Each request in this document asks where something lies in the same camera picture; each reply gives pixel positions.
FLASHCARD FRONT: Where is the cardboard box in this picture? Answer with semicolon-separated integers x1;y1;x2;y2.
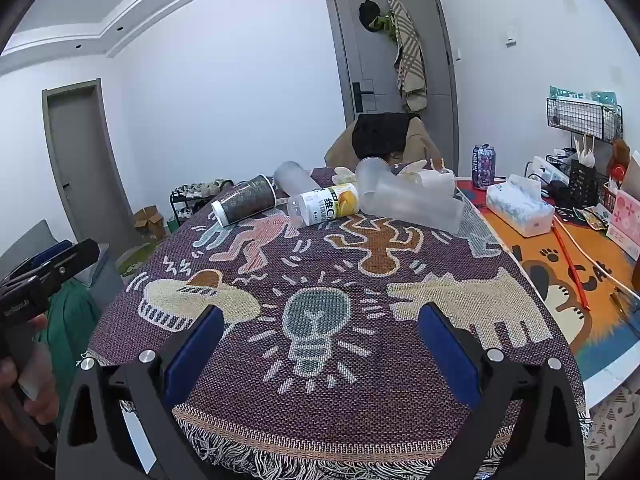
132;206;167;242

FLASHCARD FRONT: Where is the dark patterned cup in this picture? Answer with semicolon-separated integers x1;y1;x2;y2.
210;174;277;226

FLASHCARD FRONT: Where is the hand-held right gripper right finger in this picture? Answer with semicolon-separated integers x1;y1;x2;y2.
418;302;586;480

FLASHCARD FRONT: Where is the large frosted plastic cup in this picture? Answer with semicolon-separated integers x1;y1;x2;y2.
360;172;466;235

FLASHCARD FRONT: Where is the white power strip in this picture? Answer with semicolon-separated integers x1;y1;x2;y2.
532;156;571;184

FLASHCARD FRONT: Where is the cream paper cup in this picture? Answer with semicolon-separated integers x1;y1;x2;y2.
397;157;457;196

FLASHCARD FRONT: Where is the white cable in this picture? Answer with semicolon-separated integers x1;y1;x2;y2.
555;217;640;302

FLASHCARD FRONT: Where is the grey sofa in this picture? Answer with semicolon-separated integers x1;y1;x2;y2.
0;219;126;311

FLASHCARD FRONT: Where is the yellow label plastic bottle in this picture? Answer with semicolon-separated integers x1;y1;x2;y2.
286;182;361;228

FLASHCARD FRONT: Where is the green hanging toy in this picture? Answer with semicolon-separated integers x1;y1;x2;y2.
372;12;399;42

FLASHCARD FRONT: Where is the orange cartoon desk mat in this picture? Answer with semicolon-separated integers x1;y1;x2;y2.
455;177;640;381

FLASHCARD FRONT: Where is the plaid hanging scarf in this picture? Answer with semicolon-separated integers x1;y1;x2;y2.
387;0;429;113

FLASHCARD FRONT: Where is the green cloth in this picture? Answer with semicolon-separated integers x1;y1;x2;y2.
42;280;104;426

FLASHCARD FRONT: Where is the purple soda can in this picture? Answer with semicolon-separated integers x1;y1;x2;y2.
471;144;497;190

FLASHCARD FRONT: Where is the purple printed blanket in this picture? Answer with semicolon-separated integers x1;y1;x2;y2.
82;162;593;480

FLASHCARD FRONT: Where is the teal packet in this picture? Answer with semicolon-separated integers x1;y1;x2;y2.
549;85;618;107

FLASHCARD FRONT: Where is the brown plush toy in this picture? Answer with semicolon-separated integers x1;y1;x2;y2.
607;137;632;177

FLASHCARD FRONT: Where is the black shoe rack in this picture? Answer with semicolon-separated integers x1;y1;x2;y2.
170;179;236;233

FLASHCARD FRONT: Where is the white plastic cutlery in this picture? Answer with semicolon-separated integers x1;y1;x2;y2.
574;135;597;168

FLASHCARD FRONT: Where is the person's left hand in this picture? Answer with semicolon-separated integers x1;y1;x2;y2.
0;312;62;427

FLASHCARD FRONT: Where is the black hat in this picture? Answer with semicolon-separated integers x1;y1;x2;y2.
359;0;384;34

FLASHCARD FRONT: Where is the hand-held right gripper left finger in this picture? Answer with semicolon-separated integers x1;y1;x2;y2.
55;304;226;480

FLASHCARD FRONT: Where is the red stick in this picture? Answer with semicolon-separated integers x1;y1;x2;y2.
551;220;592;311

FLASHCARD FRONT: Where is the white tissue box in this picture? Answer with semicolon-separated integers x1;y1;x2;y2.
486;174;556;237

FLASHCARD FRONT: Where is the pink box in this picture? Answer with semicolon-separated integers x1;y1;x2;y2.
607;189;640;257

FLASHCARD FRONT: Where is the small frosted plastic cup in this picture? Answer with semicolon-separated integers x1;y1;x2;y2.
355;156;396;213
273;161;321;197

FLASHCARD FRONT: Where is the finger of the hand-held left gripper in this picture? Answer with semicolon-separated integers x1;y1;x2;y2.
0;239;101;293
20;241;75;267

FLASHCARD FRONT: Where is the black wire basket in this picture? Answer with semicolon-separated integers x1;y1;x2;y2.
546;97;625;143

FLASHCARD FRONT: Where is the black mesh holder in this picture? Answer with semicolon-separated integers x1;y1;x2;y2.
570;162;598;206

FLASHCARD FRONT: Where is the black garment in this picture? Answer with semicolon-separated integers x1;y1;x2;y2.
351;113;412;161

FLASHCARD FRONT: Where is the plain grey door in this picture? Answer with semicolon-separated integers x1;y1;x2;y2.
41;78;135;246

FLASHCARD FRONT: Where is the grey door with lock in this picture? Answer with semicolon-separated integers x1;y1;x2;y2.
322;0;460;171

